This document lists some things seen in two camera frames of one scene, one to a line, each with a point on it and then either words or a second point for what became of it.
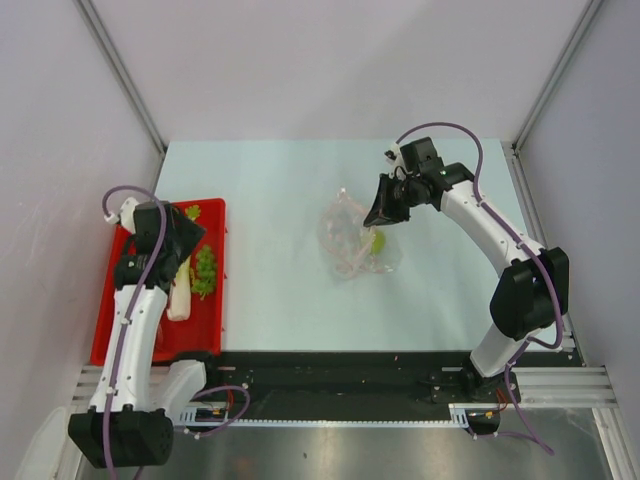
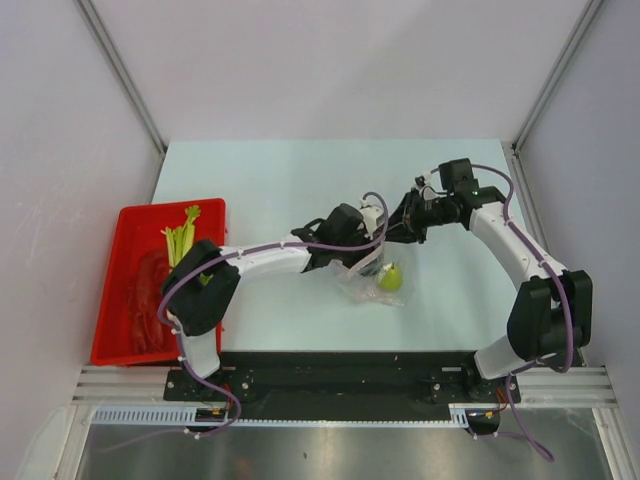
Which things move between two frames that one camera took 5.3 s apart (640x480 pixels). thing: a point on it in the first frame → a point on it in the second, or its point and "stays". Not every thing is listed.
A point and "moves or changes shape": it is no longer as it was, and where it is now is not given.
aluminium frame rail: (535, 385) stays
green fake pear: (379, 242) moves or changes shape
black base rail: (369, 382) stays
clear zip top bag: (351, 249) moves or changes shape
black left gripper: (190, 231) → (360, 232)
